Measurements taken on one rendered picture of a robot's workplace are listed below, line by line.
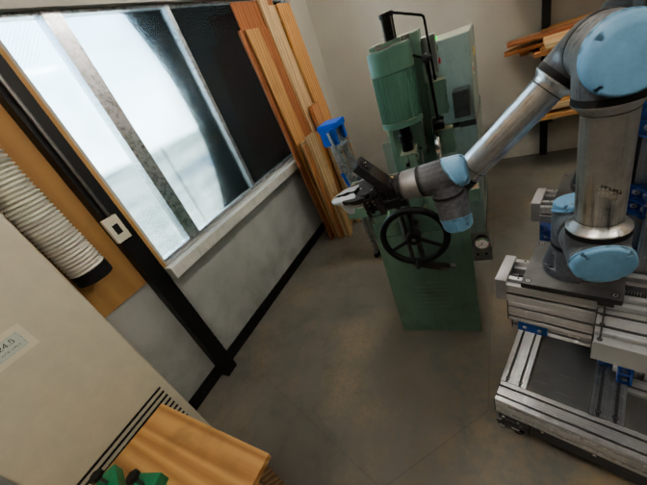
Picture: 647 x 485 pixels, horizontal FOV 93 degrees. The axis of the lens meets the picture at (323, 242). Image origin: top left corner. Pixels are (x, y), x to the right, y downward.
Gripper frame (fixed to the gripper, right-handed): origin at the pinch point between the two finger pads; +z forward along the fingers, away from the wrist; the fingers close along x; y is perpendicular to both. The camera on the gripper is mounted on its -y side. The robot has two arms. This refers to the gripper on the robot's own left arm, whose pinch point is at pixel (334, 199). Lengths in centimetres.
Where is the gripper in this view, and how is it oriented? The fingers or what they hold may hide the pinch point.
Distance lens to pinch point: 90.4
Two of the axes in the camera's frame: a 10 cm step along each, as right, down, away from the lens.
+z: -8.2, 1.7, 5.5
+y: 5.1, 6.6, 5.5
